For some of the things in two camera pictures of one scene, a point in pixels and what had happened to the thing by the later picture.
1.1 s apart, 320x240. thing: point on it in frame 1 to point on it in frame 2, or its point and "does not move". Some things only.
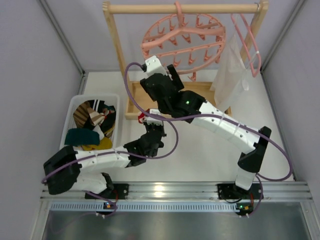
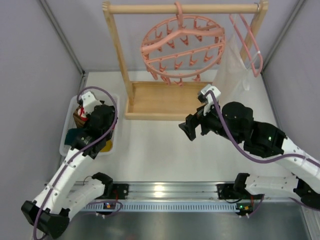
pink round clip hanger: x=189 y=44 does not move
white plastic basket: x=113 y=99 does not move
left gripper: x=154 y=127 to x=93 y=119
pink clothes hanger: x=254 y=43 does not move
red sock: x=140 y=119 to x=82 y=118
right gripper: x=152 y=84 to x=195 y=122
